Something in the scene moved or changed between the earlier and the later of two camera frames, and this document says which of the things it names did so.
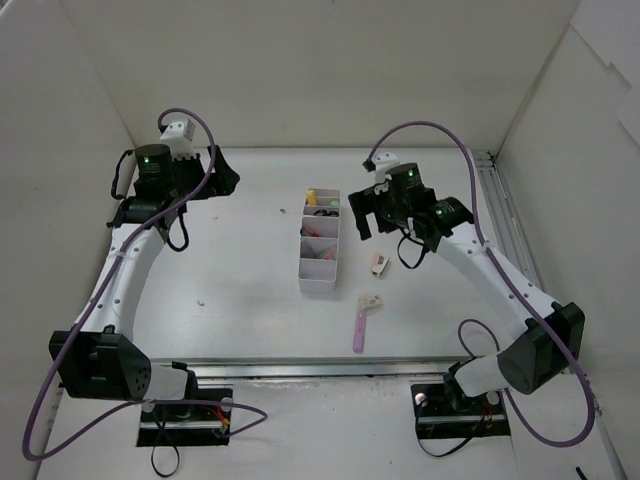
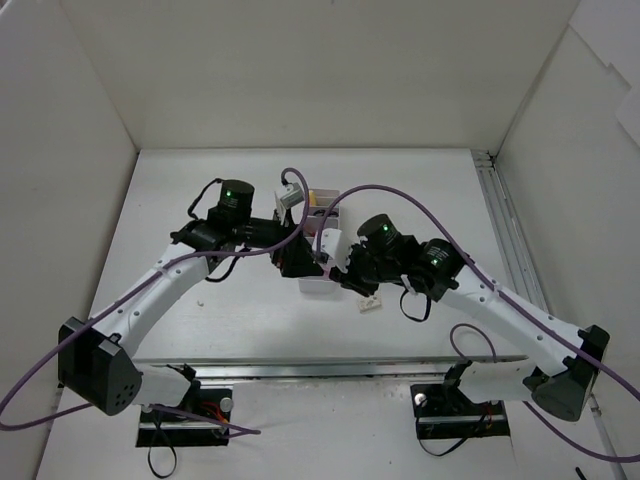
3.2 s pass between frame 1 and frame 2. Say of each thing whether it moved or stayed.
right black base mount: stayed
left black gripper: moved
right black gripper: moved
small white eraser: stayed
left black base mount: stayed
